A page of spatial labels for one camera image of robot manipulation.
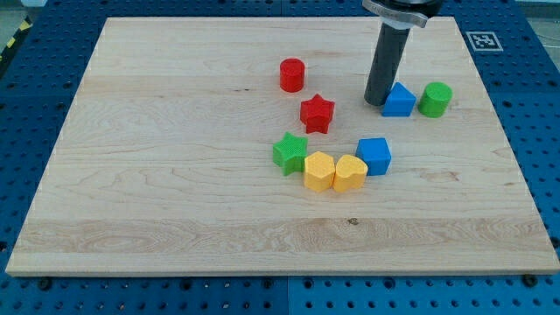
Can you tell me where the blue cube block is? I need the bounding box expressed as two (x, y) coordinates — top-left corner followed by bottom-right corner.
(355, 137), (392, 176)

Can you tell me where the blue triangle block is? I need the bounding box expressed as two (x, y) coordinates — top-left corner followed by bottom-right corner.
(381, 82), (417, 117)

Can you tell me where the yellow hexagon block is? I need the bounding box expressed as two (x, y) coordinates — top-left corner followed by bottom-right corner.
(304, 151), (335, 193)

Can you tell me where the red star block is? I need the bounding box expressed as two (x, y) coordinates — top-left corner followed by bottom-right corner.
(299, 94), (335, 134)

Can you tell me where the light wooden board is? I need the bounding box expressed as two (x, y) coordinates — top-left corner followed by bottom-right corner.
(6, 17), (559, 277)

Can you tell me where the white fiducial marker tag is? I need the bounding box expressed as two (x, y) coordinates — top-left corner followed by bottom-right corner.
(466, 31), (503, 53)

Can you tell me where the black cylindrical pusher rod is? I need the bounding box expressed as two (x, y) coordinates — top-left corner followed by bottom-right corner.
(364, 23), (410, 106)

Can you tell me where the red cylinder block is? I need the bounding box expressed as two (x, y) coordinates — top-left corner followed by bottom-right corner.
(279, 58), (305, 93)

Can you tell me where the yellow heart block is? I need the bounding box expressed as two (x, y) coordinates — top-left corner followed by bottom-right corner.
(332, 155), (368, 193)

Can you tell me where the green cylinder block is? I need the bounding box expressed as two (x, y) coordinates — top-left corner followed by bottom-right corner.
(418, 81), (453, 118)

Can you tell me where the green star block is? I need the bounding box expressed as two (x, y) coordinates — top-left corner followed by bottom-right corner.
(272, 132), (308, 176)

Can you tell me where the robot arm flange with clamp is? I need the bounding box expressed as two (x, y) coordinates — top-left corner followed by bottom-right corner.
(361, 0), (444, 30)

